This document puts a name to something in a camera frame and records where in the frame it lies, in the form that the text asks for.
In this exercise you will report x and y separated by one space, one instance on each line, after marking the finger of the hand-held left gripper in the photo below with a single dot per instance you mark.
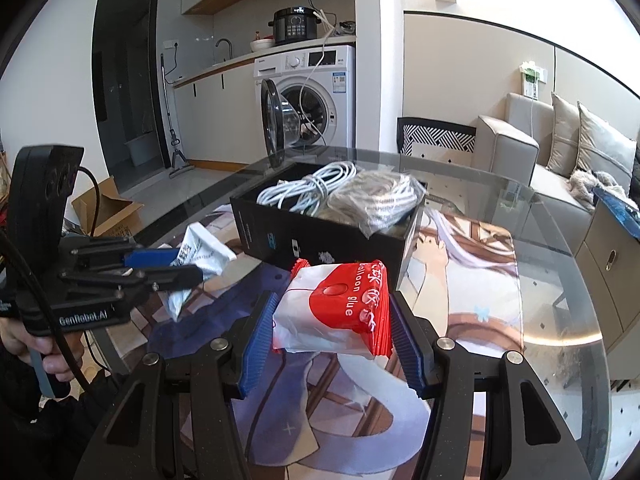
172 277
150 258

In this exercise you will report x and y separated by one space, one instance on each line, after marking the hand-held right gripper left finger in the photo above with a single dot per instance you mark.
257 345

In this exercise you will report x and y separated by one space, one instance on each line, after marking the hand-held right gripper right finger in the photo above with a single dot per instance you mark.
407 350

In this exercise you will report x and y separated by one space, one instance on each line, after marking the white printed plastic bag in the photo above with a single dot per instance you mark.
200 255

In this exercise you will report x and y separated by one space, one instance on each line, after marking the red and white packet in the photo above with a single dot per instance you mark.
340 320

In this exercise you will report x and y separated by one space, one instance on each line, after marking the black cardboard box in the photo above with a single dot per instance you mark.
280 240

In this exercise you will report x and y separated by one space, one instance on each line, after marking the person's left forearm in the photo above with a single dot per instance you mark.
30 430

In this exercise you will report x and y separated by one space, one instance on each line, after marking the person's left hand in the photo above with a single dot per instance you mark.
60 360

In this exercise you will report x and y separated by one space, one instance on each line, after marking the open cardboard box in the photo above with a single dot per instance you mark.
107 215

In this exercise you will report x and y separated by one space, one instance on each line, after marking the printed table mat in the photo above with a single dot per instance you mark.
475 270

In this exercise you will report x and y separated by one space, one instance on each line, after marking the white plastic bin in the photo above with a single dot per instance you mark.
140 150

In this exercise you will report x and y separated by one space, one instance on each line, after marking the flat mop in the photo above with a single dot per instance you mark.
172 120

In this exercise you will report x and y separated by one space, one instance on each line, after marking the black framed glass door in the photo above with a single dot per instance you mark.
127 75

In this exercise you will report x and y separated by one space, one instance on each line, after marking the white kitchen counter cabinet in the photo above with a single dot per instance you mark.
215 110

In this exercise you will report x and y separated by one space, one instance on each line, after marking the chair with patterned back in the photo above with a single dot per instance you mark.
435 140

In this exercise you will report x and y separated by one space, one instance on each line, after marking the grey side cabinet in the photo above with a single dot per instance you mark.
610 260

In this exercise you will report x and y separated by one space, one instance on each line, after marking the kitchen faucet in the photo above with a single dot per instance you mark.
225 47

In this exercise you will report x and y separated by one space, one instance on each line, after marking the beige sofa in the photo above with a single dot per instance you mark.
505 145

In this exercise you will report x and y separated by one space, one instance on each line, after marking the red and white bowl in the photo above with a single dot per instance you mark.
262 42

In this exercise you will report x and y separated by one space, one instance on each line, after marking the white washing machine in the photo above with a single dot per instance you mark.
330 90

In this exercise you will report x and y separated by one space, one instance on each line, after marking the grey furry throw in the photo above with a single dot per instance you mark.
590 182

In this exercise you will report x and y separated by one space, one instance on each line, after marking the blue flat package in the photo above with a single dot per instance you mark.
620 202

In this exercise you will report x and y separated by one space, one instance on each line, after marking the grey sofa pillow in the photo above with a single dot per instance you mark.
562 132
602 147

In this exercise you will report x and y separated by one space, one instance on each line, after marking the black pressure cooker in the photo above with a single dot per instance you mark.
295 25

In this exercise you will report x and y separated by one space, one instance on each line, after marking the white green wall device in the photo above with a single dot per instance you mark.
530 80

